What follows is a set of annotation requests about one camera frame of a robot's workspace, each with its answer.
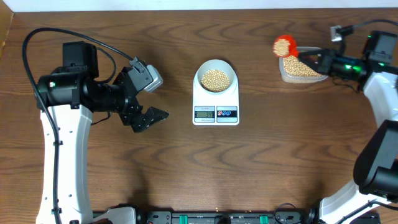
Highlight white digital kitchen scale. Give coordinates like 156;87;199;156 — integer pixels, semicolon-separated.
192;79;239;126

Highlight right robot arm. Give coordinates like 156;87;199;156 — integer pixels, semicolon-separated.
298;26;397;223

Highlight right black cable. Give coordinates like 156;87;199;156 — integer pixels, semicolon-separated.
337;19;398;35

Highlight soybeans in container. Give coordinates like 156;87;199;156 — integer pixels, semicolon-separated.
283;56;321;77

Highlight red measuring scoop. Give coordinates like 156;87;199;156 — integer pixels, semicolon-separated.
273;35;299;58

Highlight black cable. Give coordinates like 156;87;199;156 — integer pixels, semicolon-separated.
337;19;398;35
21;27;137;224

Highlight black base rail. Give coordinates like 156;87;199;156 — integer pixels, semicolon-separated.
93;205;310;224

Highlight clear plastic container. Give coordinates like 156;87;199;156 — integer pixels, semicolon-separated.
279;58;328;84

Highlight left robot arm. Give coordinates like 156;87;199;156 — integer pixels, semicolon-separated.
36;41;168;223

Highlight soybeans in bowl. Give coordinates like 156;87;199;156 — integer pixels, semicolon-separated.
200;69;230;93

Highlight left black cable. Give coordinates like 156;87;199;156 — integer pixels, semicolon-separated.
21;27;137;224

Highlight pale blue-grey bowl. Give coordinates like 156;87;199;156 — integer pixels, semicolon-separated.
194;59;238;95

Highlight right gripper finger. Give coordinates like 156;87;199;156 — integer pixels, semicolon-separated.
298;55;325;75
298;48;324;57

